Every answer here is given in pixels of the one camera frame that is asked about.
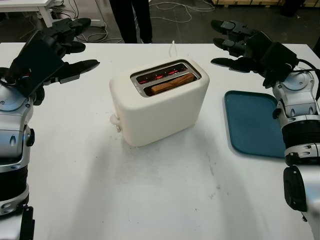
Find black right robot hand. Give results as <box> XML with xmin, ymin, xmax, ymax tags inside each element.
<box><xmin>210</xmin><ymin>19</ymin><xmax>276</xmax><ymax>76</ymax></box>

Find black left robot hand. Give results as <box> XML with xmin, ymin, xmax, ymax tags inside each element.
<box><xmin>32</xmin><ymin>17</ymin><xmax>101</xmax><ymax>86</ymax></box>

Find brown toast slice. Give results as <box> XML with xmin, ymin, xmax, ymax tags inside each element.
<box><xmin>150</xmin><ymin>72</ymin><xmax>195</xmax><ymax>95</ymax></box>

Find standing person in black trousers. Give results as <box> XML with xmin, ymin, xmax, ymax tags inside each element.
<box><xmin>109</xmin><ymin>0</ymin><xmax>153</xmax><ymax>44</ymax></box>

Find cream two-slot toaster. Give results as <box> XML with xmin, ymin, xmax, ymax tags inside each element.
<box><xmin>108</xmin><ymin>58</ymin><xmax>210</xmax><ymax>148</ymax></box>

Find wooden pallet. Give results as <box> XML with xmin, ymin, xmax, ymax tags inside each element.
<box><xmin>212</xmin><ymin>0</ymin><xmax>284</xmax><ymax>6</ymax></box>

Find white background desk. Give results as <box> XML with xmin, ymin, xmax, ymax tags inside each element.
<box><xmin>0</xmin><ymin>0</ymin><xmax>106</xmax><ymax>28</ymax></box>

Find blue plastic tray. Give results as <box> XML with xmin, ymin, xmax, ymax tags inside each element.
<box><xmin>224</xmin><ymin>89</ymin><xmax>287</xmax><ymax>159</ymax></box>

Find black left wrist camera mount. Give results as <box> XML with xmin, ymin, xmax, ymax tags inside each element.
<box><xmin>4</xmin><ymin>31</ymin><xmax>67</xmax><ymax>99</ymax></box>

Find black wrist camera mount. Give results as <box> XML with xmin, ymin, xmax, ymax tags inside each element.
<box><xmin>4</xmin><ymin>31</ymin><xmax>67</xmax><ymax>99</ymax></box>
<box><xmin>259</xmin><ymin>41</ymin><xmax>299</xmax><ymax>89</ymax></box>

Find tangled floor cables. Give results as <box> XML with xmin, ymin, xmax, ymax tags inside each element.
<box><xmin>74</xmin><ymin>23</ymin><xmax>124</xmax><ymax>44</ymax></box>

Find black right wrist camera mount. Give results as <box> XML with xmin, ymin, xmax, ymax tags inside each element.
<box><xmin>259</xmin><ymin>41</ymin><xmax>299</xmax><ymax>89</ymax></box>

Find white floor cable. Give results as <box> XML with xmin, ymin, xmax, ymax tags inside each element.
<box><xmin>149</xmin><ymin>0</ymin><xmax>216</xmax><ymax>24</ymax></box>

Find white toaster power cable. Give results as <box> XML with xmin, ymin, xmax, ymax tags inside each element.
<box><xmin>168</xmin><ymin>39</ymin><xmax>178</xmax><ymax>59</ymax></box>

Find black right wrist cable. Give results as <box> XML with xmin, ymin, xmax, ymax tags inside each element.
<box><xmin>294</xmin><ymin>57</ymin><xmax>320</xmax><ymax>101</ymax></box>

